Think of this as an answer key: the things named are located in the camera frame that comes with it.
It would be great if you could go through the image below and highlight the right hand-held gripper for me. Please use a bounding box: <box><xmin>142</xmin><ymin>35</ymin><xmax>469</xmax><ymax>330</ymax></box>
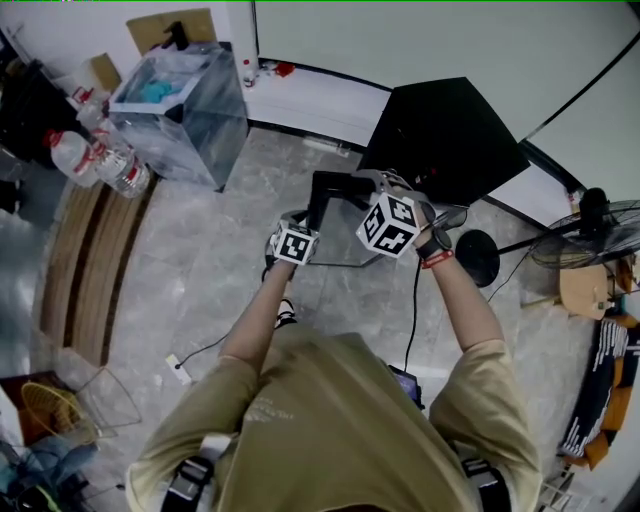
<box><xmin>351</xmin><ymin>168</ymin><xmax>425</xmax><ymax>261</ymax></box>

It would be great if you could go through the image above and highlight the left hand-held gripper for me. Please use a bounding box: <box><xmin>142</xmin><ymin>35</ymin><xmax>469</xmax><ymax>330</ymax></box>
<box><xmin>268</xmin><ymin>209</ymin><xmax>322</xmax><ymax>266</ymax></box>

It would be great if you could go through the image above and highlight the black mini fridge cabinet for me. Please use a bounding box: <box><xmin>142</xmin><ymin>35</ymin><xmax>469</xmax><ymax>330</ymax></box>
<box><xmin>357</xmin><ymin>76</ymin><xmax>532</xmax><ymax>209</ymax></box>

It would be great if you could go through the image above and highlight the person's right forearm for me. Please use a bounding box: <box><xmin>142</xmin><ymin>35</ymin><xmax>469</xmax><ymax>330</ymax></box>
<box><xmin>417</xmin><ymin>234</ymin><xmax>506</xmax><ymax>354</ymax></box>

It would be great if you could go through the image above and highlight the person's left forearm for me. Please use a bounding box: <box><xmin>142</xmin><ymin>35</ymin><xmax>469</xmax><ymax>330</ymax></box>
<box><xmin>219</xmin><ymin>259</ymin><xmax>299</xmax><ymax>374</ymax></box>

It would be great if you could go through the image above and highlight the person's right hand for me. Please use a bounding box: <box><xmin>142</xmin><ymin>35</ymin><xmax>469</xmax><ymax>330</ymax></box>
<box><xmin>416</xmin><ymin>199</ymin><xmax>438</xmax><ymax>237</ymax></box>

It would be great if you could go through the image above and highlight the black white shoe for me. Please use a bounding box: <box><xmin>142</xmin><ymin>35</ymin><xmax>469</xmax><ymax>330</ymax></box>
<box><xmin>273</xmin><ymin>297</ymin><xmax>299</xmax><ymax>329</ymax></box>

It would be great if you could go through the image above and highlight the black wristwatch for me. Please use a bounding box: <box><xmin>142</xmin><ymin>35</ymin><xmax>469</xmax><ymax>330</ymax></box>
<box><xmin>415</xmin><ymin>228</ymin><xmax>454</xmax><ymax>261</ymax></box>

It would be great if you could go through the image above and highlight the red wristband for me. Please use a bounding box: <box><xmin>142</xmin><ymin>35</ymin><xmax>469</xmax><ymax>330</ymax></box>
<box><xmin>419</xmin><ymin>248</ymin><xmax>455</xmax><ymax>270</ymax></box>

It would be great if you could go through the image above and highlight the clear plastic storage bin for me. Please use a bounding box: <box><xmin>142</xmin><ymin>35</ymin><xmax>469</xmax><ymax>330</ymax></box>
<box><xmin>107</xmin><ymin>42</ymin><xmax>250</xmax><ymax>191</ymax></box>

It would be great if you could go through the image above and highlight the black standing fan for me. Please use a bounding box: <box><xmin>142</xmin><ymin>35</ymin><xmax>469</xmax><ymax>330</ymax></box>
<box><xmin>455</xmin><ymin>187</ymin><xmax>640</xmax><ymax>289</ymax></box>

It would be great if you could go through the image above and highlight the large clear water bottle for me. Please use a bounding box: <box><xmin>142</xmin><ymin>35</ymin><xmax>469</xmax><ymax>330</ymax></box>
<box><xmin>43</xmin><ymin>128</ymin><xmax>99</xmax><ymax>189</ymax></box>
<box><xmin>72</xmin><ymin>87</ymin><xmax>109</xmax><ymax>129</ymax></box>
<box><xmin>92</xmin><ymin>127</ymin><xmax>151</xmax><ymax>199</ymax></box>

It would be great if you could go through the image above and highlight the teal cloth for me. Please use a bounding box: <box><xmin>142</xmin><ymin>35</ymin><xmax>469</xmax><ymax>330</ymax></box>
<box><xmin>139</xmin><ymin>79</ymin><xmax>174</xmax><ymax>101</ymax></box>

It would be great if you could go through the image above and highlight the white power strip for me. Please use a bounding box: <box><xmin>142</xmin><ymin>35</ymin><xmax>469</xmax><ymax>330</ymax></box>
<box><xmin>164</xmin><ymin>353</ymin><xmax>193</xmax><ymax>386</ymax></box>

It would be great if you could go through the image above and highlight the black waist device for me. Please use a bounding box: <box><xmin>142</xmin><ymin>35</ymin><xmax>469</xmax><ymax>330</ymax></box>
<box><xmin>388</xmin><ymin>364</ymin><xmax>425</xmax><ymax>409</ymax></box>

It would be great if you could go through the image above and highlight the wooden platform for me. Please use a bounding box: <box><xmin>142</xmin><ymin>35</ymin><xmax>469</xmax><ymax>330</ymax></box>
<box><xmin>38</xmin><ymin>177</ymin><xmax>159</xmax><ymax>369</ymax></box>

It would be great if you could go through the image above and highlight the black faucet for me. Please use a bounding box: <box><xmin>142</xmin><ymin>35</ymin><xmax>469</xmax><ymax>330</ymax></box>
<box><xmin>163</xmin><ymin>20</ymin><xmax>190</xmax><ymax>51</ymax></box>

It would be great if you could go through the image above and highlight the beige t-shirt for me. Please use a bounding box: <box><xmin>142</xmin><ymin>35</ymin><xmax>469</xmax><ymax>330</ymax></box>
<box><xmin>124</xmin><ymin>324</ymin><xmax>544</xmax><ymax>512</ymax></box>

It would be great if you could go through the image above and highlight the small cardboard box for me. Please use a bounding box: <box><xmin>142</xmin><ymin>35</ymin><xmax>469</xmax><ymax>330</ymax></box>
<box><xmin>82</xmin><ymin>52</ymin><xmax>123</xmax><ymax>94</ymax></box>

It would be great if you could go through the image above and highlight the cardboard sheet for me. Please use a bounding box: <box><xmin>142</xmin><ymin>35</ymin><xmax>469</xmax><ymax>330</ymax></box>
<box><xmin>125</xmin><ymin>8</ymin><xmax>219</xmax><ymax>56</ymax></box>

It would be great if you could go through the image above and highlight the round wooden table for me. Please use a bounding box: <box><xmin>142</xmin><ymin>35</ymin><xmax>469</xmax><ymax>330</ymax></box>
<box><xmin>519</xmin><ymin>262</ymin><xmax>640</xmax><ymax>321</ymax></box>

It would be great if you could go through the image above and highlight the black striped sofa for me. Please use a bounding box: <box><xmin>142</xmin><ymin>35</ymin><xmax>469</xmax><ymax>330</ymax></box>
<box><xmin>557</xmin><ymin>314</ymin><xmax>640</xmax><ymax>471</ymax></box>

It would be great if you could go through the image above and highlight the blue-grey cloth heap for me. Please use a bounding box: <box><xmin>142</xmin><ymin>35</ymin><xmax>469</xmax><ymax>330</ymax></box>
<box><xmin>22</xmin><ymin>439</ymin><xmax>99</xmax><ymax>481</ymax></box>

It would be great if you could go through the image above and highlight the orange cushion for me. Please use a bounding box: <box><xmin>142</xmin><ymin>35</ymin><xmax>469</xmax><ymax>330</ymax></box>
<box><xmin>598</xmin><ymin>357</ymin><xmax>636</xmax><ymax>437</ymax></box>
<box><xmin>583</xmin><ymin>430</ymin><xmax>610</xmax><ymax>470</ymax></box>

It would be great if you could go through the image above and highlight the black device cable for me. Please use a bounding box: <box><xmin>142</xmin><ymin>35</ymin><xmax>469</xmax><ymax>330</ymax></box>
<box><xmin>403</xmin><ymin>257</ymin><xmax>422</xmax><ymax>371</ymax></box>

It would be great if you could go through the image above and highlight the black floor cable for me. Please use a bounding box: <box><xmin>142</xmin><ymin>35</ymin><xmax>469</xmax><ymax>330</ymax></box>
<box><xmin>177</xmin><ymin>327</ymin><xmax>236</xmax><ymax>369</ymax></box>

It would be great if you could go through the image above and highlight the black fan cable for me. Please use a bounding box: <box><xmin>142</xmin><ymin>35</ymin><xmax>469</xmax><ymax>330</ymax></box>
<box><xmin>487</xmin><ymin>249</ymin><xmax>532</xmax><ymax>304</ymax></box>

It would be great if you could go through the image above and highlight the black white harness strap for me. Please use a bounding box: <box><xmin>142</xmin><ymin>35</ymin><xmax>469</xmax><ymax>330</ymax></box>
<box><xmin>459</xmin><ymin>457</ymin><xmax>511</xmax><ymax>512</ymax></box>
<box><xmin>162</xmin><ymin>454</ymin><xmax>216</xmax><ymax>512</ymax></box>

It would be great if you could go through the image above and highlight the gold wire chair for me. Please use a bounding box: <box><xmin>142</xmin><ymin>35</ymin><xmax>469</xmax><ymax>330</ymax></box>
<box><xmin>20</xmin><ymin>367</ymin><xmax>144</xmax><ymax>444</ymax></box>

